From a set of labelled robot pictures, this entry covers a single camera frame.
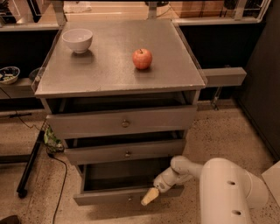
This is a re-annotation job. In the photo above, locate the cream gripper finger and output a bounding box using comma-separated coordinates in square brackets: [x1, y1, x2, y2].
[141, 187, 159, 206]

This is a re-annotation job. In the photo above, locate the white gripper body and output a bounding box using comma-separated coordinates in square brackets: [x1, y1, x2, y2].
[153, 167, 193, 193]

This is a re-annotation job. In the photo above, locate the grey bottom drawer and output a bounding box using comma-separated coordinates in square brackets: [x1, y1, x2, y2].
[73, 164, 186, 207]

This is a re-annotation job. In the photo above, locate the grey drawer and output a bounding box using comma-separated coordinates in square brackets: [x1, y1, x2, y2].
[65, 139, 186, 165]
[73, 164, 186, 207]
[47, 105, 197, 139]

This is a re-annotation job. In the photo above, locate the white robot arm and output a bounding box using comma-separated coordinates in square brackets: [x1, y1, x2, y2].
[141, 156, 269, 224]

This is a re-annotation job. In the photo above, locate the grey top drawer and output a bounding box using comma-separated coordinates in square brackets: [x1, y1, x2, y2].
[47, 105, 197, 139]

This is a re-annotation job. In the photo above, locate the grey middle drawer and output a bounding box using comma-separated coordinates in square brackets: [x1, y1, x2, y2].
[65, 139, 186, 165]

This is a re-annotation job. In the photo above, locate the grey drawer cabinet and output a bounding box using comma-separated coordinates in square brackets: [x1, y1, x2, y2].
[35, 20, 205, 149]

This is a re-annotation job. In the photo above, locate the white floor panel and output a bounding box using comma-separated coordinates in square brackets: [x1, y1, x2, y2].
[262, 161, 280, 207]

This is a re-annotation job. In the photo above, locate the green snack bag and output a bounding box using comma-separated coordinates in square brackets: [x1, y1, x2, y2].
[44, 126, 64, 153]

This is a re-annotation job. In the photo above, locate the grey side shelf beam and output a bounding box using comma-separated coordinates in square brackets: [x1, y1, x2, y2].
[203, 67, 247, 88]

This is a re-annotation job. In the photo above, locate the red apple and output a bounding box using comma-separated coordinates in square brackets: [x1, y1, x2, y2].
[132, 48, 152, 70]

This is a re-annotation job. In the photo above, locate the black metal bar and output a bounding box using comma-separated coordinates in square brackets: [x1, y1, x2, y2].
[17, 130, 45, 199]

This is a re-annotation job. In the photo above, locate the white ceramic bowl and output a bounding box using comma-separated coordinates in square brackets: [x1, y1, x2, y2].
[62, 28, 93, 53]

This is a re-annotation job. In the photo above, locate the patterned small bowl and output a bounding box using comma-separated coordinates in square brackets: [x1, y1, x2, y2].
[0, 66, 20, 85]

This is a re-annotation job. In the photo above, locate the black floor cable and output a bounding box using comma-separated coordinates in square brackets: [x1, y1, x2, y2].
[46, 151, 68, 224]

